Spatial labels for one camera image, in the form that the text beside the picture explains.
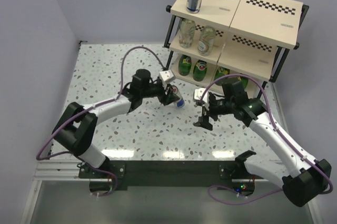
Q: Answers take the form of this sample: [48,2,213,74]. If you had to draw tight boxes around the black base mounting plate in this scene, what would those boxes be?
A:
[77,160,256,196]

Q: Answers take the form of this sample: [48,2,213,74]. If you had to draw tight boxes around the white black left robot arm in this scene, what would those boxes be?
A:
[52,69,181,178]

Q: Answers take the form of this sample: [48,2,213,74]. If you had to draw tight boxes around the green Perrier bottle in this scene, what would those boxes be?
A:
[237,76,249,89]
[193,60,207,82]
[214,67,230,86]

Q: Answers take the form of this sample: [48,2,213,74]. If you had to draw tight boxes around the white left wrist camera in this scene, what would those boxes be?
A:
[158,70,176,84]

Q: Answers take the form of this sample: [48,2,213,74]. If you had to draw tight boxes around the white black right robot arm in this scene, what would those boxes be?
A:
[193,74,333,207]

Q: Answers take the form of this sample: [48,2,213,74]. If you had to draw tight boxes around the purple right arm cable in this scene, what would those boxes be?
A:
[200,74,334,205]

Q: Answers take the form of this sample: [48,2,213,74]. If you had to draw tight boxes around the silver blue can front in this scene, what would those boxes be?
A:
[172,85,185,108]

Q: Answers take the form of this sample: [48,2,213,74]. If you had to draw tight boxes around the beige three-tier shelf unit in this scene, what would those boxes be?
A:
[164,0,309,84]

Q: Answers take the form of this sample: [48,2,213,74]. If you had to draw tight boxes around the clear bottle green cap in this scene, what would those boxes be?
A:
[197,25,216,56]
[179,18,196,48]

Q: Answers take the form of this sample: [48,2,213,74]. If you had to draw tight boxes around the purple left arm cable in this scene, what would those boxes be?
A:
[36,46,166,198]

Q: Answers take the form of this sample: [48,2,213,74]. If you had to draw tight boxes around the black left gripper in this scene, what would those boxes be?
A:
[140,80,179,105]

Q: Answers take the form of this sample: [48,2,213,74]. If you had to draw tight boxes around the green bottle on shelf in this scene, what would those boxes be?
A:
[178,55,192,76]

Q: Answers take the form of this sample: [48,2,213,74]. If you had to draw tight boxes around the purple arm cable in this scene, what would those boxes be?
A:
[200,74,334,205]
[36,46,166,198]

